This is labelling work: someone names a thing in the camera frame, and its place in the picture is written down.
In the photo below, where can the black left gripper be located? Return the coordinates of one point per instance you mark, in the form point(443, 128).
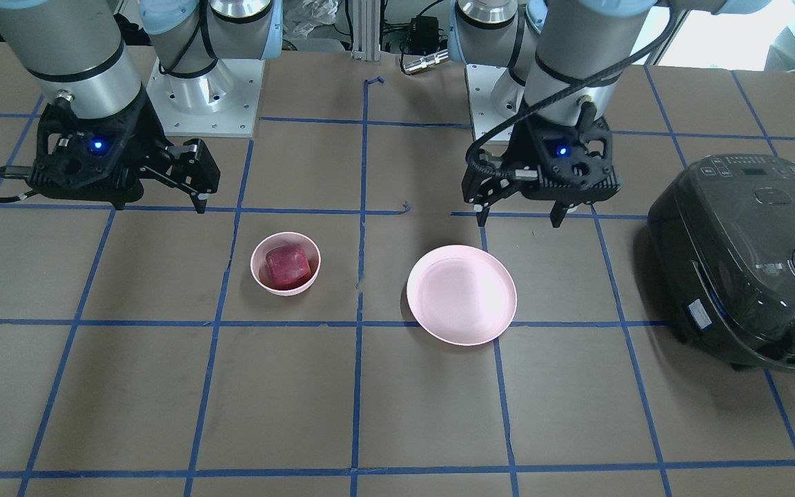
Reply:
point(523, 146)

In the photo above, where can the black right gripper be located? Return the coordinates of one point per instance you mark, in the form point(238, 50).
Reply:
point(151, 135)

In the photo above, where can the pink bowl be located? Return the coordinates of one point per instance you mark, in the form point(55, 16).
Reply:
point(258, 268)

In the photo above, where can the red apple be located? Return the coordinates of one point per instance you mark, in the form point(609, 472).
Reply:
point(287, 267)

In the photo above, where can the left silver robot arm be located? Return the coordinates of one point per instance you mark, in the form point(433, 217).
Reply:
point(569, 55)

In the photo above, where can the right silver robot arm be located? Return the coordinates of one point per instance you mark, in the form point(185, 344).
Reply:
point(77, 47)

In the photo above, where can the pink plate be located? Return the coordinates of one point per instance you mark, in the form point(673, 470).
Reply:
point(462, 295)

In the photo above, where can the dark grey rice cooker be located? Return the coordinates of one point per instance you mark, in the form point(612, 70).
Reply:
point(724, 234)

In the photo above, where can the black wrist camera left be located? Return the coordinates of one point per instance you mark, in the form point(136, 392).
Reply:
point(570, 162)

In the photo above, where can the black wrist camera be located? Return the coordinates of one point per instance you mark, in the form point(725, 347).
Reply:
point(84, 160)
point(570, 162)

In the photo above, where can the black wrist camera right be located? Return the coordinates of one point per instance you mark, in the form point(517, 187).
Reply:
point(84, 160)

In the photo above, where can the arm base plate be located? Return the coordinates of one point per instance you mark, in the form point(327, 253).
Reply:
point(223, 103)
point(494, 94)

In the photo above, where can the aluminium frame post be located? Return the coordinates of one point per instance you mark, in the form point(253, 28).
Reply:
point(366, 30)

